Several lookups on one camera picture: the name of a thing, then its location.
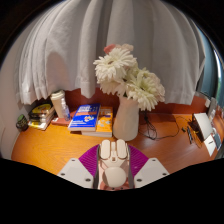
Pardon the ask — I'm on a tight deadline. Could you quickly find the black cable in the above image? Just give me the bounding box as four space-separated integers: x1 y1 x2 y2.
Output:
138 111 191 141

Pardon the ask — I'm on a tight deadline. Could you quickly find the white paper sheet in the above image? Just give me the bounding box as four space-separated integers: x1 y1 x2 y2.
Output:
203 133 218 158

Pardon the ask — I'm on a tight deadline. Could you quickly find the yellow and white book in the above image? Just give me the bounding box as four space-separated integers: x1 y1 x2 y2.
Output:
27 118 56 131

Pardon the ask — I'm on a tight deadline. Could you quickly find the cream tumbler with lid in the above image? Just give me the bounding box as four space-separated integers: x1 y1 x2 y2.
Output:
49 89 67 119

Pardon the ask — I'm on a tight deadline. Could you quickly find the white flower bouquet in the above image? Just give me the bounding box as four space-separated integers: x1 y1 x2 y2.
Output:
92 43 166 112

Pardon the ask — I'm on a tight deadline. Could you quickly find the yellow and black book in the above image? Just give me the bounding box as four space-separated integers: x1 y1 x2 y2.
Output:
29 103 54 115

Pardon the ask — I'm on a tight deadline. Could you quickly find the white ceramic vase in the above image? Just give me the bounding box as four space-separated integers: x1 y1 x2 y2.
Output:
112 95 140 142

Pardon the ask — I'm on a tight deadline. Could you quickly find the blue book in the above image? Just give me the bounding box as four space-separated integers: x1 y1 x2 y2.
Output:
67 103 101 133

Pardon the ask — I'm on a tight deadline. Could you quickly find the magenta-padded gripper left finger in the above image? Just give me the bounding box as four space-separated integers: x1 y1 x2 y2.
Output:
56 143 101 190

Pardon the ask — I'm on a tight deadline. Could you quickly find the dark mug with green inside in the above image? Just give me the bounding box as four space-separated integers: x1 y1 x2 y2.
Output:
15 113 30 132

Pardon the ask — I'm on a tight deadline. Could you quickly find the dark red book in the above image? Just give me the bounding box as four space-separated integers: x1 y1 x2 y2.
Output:
50 109 78 127

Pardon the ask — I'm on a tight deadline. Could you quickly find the white laptop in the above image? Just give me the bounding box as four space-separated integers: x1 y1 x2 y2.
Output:
192 112 214 143

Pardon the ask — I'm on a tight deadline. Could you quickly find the window with dark frame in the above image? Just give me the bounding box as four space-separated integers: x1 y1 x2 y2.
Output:
196 23 224 101

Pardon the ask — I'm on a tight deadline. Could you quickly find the white pleated curtain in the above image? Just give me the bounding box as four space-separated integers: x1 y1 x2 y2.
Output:
18 0 208 106

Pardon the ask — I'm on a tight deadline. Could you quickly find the white computer mouse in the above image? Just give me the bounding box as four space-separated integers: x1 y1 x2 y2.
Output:
97 138 131 189

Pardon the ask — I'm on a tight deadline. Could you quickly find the black pen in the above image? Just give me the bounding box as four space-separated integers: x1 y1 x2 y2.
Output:
185 125 194 145

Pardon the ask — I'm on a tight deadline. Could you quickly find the orange book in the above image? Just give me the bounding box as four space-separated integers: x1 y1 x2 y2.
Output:
81 106 114 138

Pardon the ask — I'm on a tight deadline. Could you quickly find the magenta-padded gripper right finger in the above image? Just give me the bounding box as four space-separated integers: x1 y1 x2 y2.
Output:
127 143 170 190

